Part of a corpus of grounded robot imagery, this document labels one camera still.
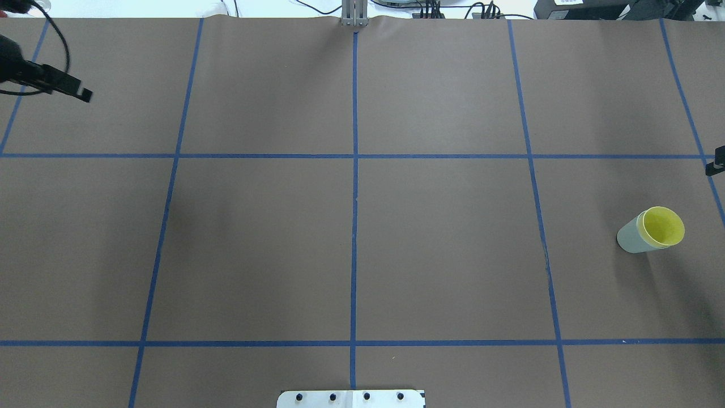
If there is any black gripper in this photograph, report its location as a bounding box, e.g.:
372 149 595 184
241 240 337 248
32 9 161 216
1 35 93 103

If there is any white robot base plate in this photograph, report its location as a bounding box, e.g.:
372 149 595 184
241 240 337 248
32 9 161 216
275 389 427 407

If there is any aluminium camera post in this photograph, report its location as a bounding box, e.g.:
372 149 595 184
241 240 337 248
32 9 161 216
341 0 369 28

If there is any yellow paper cup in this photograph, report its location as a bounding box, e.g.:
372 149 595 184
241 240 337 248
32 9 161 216
635 206 685 249

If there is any black box device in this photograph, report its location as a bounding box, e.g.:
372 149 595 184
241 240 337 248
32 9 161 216
534 1 705 21

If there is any brown paper table mat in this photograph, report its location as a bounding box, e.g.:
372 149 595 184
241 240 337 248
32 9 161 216
2 15 723 407

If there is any green paper cup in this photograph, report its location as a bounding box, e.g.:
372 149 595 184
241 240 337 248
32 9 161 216
616 211 660 254

